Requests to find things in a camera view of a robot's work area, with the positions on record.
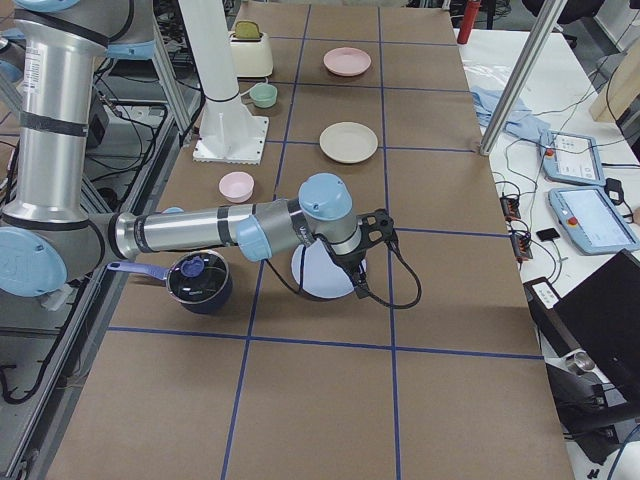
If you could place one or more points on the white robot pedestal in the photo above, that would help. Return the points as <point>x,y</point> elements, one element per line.
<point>228,132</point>

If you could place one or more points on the black laptop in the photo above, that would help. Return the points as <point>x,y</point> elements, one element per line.
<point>594,330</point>

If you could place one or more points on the upper teach pendant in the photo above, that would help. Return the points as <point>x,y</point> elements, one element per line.
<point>571,158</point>

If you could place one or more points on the cream toaster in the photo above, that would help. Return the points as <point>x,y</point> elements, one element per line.
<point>251,50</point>

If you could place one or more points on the aluminium frame post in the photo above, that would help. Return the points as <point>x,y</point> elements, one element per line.
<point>533,46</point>

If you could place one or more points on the teach pendant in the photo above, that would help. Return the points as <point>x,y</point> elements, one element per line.
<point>571,158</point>
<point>591,220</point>

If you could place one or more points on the pink bowl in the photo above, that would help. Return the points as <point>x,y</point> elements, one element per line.
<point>237,186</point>

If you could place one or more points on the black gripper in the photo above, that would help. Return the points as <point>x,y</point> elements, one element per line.
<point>348,261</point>

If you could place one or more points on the lower teach pendant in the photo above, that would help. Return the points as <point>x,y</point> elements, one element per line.
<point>591,220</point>

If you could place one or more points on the red bottle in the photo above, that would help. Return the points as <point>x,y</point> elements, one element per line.
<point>468,21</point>

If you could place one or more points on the blue plate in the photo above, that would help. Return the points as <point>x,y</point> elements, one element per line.
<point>321,277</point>

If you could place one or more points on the dark blue lidded pot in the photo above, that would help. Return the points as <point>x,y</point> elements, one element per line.
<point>200,281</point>

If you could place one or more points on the green bowl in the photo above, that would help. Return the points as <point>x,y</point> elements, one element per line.
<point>263,95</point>

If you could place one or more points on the cream plate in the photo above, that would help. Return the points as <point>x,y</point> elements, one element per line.
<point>348,142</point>

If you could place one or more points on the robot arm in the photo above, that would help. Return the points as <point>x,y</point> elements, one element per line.
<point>47,239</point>

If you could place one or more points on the pink plate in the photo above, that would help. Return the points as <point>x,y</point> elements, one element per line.
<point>347,61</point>

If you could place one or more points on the light blue cup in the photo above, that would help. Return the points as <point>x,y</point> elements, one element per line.
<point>172,211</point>

